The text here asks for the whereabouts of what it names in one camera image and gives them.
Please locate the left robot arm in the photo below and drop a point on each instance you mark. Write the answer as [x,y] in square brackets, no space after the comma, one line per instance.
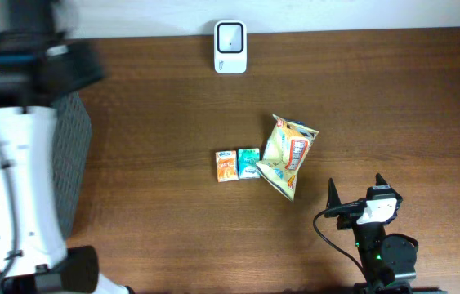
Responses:
[38,67]

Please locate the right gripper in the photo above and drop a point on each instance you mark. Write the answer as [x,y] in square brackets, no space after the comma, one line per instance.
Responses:
[333,200]

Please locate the white barcode scanner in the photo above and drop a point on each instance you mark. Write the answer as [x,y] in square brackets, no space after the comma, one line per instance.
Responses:
[230,47]

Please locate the grey plastic basket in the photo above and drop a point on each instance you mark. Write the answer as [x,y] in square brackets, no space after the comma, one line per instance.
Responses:
[72,138]

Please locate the orange tissue pack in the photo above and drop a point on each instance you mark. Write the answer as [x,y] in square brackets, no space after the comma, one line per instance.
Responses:
[226,162]

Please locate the yellow chips bag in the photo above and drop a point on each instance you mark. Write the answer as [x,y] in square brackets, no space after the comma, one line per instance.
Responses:
[285,152]

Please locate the teal tissue pack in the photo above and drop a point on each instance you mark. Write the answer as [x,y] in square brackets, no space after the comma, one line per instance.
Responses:
[247,163]

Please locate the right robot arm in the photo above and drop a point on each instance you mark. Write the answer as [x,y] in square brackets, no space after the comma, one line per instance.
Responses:
[387,261]

